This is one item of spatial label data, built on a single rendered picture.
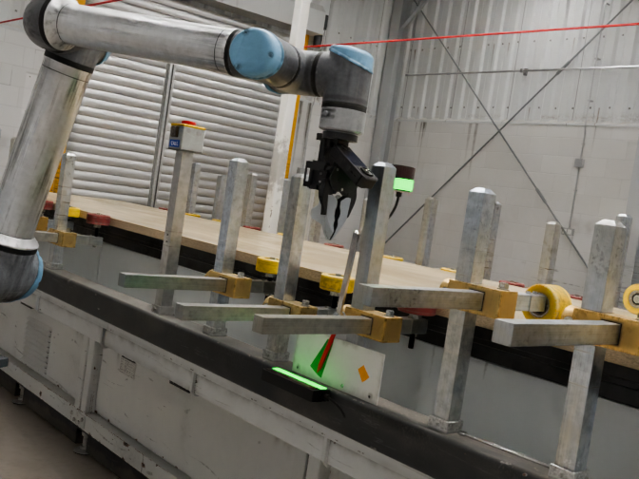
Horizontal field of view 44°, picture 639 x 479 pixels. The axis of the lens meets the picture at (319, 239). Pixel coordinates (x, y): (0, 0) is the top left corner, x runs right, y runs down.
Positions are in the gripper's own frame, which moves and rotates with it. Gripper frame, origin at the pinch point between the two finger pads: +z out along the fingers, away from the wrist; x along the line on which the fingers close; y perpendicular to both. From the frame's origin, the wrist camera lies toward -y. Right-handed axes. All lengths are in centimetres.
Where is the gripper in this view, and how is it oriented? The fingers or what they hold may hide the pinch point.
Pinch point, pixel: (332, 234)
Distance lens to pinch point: 156.6
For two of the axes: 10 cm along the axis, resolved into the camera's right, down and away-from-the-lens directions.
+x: -7.4, -0.8, -6.6
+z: -1.5, 9.9, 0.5
